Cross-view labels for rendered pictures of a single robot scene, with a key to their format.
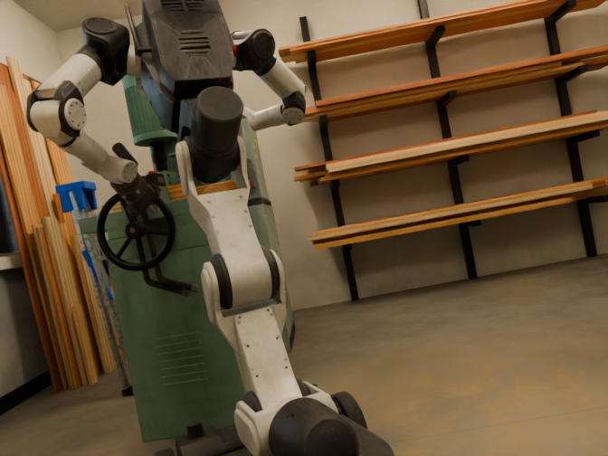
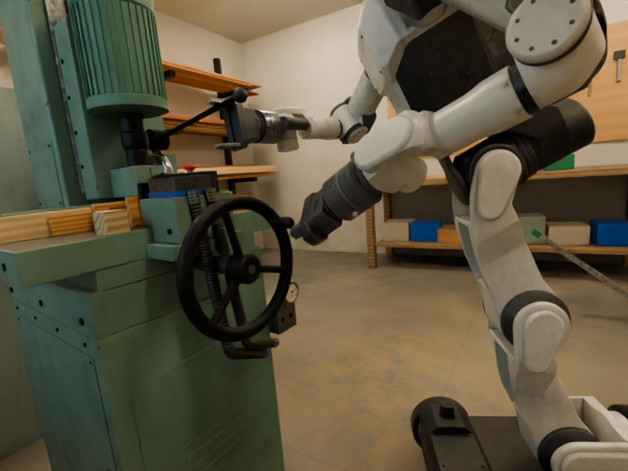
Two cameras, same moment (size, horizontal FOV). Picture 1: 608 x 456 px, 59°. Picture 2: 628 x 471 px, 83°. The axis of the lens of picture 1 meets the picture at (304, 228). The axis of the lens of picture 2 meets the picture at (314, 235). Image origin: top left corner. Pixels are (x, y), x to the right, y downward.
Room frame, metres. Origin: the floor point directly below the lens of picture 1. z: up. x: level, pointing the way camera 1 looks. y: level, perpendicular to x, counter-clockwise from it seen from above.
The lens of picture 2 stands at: (1.42, 1.11, 0.98)
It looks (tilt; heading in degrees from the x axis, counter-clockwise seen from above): 10 degrees down; 299
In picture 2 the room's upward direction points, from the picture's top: 5 degrees counter-clockwise
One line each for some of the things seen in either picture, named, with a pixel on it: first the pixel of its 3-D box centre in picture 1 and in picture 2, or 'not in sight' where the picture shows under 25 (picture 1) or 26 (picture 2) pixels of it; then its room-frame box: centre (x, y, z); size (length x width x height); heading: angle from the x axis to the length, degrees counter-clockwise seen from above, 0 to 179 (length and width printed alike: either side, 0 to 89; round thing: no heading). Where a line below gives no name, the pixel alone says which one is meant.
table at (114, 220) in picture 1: (156, 213); (170, 235); (2.11, 0.56, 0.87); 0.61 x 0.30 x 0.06; 82
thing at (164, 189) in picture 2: (143, 182); (186, 182); (2.03, 0.56, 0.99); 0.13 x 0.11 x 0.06; 82
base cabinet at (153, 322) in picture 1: (202, 327); (156, 400); (2.34, 0.52, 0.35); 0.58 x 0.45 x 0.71; 172
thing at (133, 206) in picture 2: (164, 195); (167, 206); (2.15, 0.53, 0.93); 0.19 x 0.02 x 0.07; 82
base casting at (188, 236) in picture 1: (185, 237); (134, 271); (2.34, 0.51, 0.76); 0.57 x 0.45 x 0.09; 172
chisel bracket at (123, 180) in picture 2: (166, 183); (138, 184); (2.24, 0.53, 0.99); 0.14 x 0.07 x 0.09; 172
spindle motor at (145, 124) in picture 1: (149, 105); (119, 45); (2.22, 0.53, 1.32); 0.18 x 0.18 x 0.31
